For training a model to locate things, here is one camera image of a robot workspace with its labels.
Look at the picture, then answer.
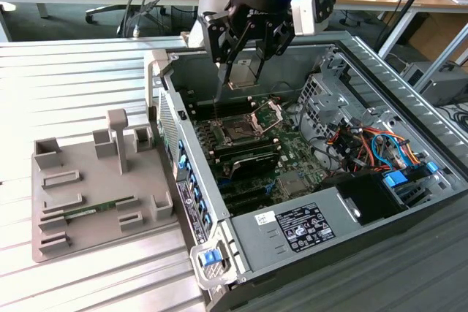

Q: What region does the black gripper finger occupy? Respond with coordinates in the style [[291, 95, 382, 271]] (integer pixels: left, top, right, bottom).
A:
[[200, 11, 257, 90], [253, 21, 296, 85]]

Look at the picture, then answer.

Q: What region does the silver square CPU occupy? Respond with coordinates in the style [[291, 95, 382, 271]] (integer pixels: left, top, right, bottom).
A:
[[227, 58, 257, 91]]

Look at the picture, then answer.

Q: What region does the CPU socket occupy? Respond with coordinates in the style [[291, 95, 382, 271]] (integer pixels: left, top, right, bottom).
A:
[[219, 116, 257, 145]]

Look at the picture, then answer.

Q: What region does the open grey PC case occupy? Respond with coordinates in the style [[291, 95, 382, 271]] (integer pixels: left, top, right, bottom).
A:
[[143, 30, 468, 308]]

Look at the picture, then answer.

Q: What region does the silver drive cage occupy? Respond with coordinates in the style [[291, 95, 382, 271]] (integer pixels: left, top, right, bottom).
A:
[[296, 72, 366, 137]]

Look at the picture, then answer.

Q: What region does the metal socket cover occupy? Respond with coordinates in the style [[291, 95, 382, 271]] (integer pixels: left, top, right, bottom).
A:
[[250, 101, 284, 134]]

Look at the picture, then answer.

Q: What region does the black RAM stick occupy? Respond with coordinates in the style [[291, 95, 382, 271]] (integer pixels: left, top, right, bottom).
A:
[[209, 135, 281, 151]]

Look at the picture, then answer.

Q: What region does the green motherboard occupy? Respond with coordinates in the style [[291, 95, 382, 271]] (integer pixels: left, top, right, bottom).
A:
[[189, 96, 330, 218]]

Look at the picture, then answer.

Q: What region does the grey office chair base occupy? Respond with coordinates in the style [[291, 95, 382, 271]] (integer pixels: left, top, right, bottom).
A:
[[86, 3, 166, 36]]

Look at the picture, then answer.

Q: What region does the black graphics card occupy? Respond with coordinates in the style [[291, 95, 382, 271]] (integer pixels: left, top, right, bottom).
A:
[[219, 151, 282, 183]]

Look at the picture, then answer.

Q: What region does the black tripod pole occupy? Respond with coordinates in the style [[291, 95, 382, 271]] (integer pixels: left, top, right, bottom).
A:
[[376, 0, 445, 48]]

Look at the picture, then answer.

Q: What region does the square chipset heatsink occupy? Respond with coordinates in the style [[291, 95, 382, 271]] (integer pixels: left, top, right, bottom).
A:
[[276, 172, 306, 196]]

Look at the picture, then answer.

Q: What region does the brown cardboard box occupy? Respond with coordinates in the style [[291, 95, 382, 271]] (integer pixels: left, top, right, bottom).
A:
[[409, 12, 468, 64]]

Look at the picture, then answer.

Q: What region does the grey box device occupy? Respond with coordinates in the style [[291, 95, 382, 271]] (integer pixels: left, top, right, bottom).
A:
[[400, 61, 468, 107]]

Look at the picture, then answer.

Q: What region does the white barcode sticker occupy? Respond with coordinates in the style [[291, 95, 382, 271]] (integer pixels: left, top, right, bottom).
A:
[[254, 210, 278, 227]]

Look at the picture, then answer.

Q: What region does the black fan shroud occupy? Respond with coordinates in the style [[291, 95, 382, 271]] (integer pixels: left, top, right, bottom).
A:
[[316, 172, 409, 227]]

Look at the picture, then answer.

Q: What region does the blue disk carrier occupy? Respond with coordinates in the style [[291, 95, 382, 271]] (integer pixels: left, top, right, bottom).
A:
[[382, 170, 412, 191]]

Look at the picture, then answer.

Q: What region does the black rating label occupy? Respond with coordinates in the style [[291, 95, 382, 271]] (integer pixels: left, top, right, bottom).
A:
[[276, 201, 336, 254]]

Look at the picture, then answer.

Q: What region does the grey parts rack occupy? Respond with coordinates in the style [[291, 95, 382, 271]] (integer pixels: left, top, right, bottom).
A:
[[31, 109, 180, 264]]

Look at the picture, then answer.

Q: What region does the grey power supply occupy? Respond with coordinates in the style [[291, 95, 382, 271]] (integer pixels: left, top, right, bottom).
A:
[[229, 186, 369, 275]]

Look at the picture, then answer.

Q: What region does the green RAM stick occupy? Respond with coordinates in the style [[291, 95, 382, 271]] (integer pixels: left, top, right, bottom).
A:
[[64, 200, 122, 218]]

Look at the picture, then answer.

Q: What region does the blue case latch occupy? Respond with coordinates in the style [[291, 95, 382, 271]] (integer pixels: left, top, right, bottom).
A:
[[199, 248, 224, 266]]

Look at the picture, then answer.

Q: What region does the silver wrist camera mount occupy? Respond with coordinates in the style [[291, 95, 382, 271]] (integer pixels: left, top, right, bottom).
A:
[[290, 0, 334, 38]]

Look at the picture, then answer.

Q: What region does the black wire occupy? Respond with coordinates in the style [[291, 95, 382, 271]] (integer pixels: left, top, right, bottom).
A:
[[295, 104, 328, 167]]

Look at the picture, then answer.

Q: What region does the orange wire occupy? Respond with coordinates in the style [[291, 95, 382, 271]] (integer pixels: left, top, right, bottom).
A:
[[327, 125, 421, 167]]

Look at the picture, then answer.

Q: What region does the blue wire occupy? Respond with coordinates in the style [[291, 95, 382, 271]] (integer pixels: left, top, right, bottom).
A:
[[370, 132, 409, 169]]

